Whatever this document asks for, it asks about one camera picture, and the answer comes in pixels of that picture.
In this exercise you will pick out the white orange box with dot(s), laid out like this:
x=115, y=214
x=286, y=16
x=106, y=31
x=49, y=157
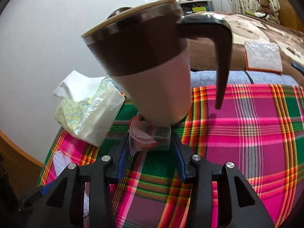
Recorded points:
x=263, y=56

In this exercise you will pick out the yellow white tissue pack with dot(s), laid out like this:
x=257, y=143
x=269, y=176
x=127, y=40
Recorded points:
x=88, y=106

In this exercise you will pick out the brown teddy bear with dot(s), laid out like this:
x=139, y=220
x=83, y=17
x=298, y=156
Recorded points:
x=266, y=11

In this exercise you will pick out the dark blue glasses case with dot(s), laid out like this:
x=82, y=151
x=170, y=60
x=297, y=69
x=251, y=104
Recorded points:
x=298, y=67

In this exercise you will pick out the cluttered white shelf table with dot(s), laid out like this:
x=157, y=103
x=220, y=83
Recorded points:
x=194, y=6

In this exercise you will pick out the orange wooden wardrobe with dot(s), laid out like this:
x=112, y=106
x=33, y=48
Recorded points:
x=288, y=17

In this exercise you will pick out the brown patterned bed blanket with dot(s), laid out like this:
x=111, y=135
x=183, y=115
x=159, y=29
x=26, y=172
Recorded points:
x=244, y=29

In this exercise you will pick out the clear pink plastic wrapper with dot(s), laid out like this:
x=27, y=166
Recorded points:
x=145, y=136

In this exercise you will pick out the plaid pink green tablecloth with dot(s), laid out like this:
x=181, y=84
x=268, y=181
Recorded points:
x=259, y=128

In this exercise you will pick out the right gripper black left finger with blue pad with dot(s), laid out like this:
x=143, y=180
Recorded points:
x=61, y=203

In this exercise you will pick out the brown beige travel mug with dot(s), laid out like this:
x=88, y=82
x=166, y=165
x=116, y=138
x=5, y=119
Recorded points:
x=145, y=51

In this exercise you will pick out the small white foam net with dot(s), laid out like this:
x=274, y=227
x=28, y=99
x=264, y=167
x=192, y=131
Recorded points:
x=60, y=161

